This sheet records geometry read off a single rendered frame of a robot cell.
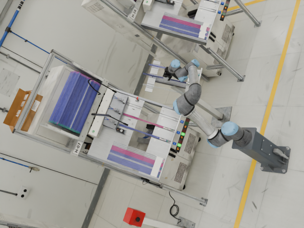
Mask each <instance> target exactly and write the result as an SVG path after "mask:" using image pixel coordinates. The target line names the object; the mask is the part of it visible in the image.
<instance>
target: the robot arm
mask: <svg viewBox="0 0 304 228"><path fill-rule="evenodd" d="M199 66H200V63H199V62H198V61H197V60H196V59H193V60H192V61H191V62H189V63H188V64H187V65H186V66H184V67H183V68H181V66H180V61H179V60H177V59H174V60H173V61H172V62H171V63H170V65H169V67H166V68H165V71H164V74H163V77H164V79H165V80H167V81H170V79H171V78H172V76H173V77H175V78H176V79H177V80H180V81H181V82H183V81H185V80H186V79H187V78H188V76H187V75H189V82H190V86H189V89H188V91H186V92H185V93H184V94H183V95H181V96H180V97H179V98H177V99H176V100H175V101H174V102H173V108H174V110H175V111H176V113H177V114H178V115H182V114H183V115H184V116H187V117H188V118H189V119H190V120H191V121H192V122H193V123H194V124H195V125H197V126H198V127H199V128H200V129H201V130H202V131H203V132H204V133H205V134H206V137H207V142H208V143H209V145H210V146H211V147H213V148H218V147H221V146H222V145H224V144H225V143H227V142H229V141H231V140H234V142H235V143H236V144H237V145H238V146H240V147H244V146H246V145H248V144H249V143H250V141H251V140H252V133H251V132H250V131H249V130H248V129H246V128H241V127H240V126H238V125H237V124H236V123H234V122H231V121H228V122H225V123H224V124H223V126H222V127H221V129H220V130H219V129H218V128H214V127H213V126H212V125H211V124H210V123H209V122H208V121H207V120H206V119H205V118H204V117H203V116H202V115H201V114H200V113H199V112H198V111H197V110H196V109H195V104H197V102H198V101H199V99H200V97H201V93H202V88H201V85H200V83H199V76H198V70H197V68H198V67H199Z"/></svg>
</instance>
